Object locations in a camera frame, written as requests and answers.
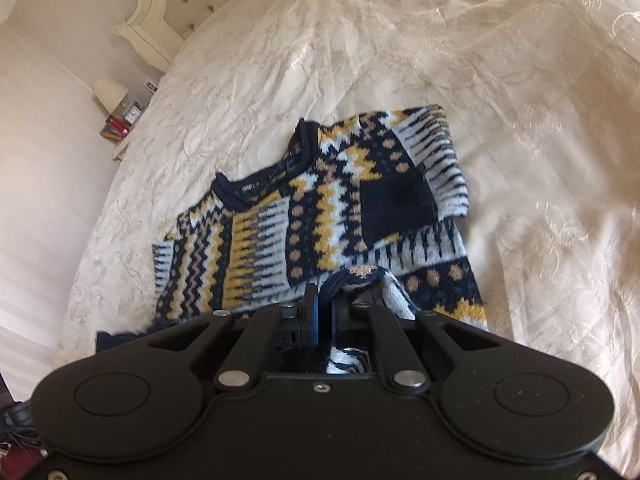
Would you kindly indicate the white bedside table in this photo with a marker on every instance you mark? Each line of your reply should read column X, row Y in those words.
column 121, row 146

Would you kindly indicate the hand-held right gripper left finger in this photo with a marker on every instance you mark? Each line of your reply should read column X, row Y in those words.
column 314, row 320

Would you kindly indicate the navy yellow patterned knit sweater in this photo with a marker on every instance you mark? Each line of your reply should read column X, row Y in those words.
column 320, row 210

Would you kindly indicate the white wall socket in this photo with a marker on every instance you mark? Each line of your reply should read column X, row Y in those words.
column 150, row 85

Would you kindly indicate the small table clock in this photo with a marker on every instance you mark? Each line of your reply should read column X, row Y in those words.
column 132, row 114

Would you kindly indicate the red box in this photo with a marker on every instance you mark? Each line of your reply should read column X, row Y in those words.
column 115, row 127

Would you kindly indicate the cream embroidered bedspread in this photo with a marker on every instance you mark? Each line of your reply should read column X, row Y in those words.
column 525, row 135

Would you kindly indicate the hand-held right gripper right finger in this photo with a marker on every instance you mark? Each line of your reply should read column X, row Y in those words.
column 340, row 320

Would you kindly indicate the white bedside lamp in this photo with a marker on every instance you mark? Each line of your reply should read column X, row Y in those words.
column 110, row 92

